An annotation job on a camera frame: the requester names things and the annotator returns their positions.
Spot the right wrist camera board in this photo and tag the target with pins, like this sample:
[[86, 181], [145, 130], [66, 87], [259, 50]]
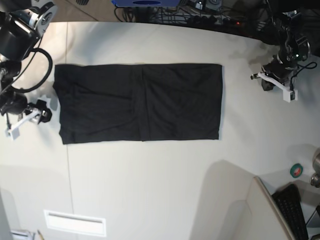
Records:
[[13, 133]]

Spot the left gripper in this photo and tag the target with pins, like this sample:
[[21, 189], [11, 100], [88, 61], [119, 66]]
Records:
[[278, 71]]

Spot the black power strip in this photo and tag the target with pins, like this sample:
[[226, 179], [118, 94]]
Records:
[[219, 20]]

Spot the black keyboard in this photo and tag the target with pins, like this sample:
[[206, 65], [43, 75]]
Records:
[[288, 201]]

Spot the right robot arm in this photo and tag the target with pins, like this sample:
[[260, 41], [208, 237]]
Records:
[[22, 26]]

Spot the green tape roll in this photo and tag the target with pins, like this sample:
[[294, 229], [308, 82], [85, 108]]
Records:
[[296, 170]]

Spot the blue box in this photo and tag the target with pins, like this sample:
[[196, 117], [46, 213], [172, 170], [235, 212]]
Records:
[[146, 3]]

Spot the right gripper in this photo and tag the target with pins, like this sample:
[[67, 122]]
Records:
[[18, 104]]

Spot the black t-shirt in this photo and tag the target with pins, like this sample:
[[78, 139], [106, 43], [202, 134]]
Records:
[[139, 102]]

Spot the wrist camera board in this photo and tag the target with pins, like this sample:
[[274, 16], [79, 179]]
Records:
[[290, 95], [13, 133]]

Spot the metal cylinder stand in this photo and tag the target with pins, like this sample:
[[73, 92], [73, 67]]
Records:
[[315, 178]]

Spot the beige divider panel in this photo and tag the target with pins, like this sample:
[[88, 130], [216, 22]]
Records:
[[267, 222]]

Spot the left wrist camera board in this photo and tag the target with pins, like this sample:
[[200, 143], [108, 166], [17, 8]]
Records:
[[290, 95]]

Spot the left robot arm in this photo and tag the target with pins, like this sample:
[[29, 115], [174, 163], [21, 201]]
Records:
[[294, 46]]

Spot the pencil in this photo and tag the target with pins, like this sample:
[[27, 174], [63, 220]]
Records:
[[40, 235]]

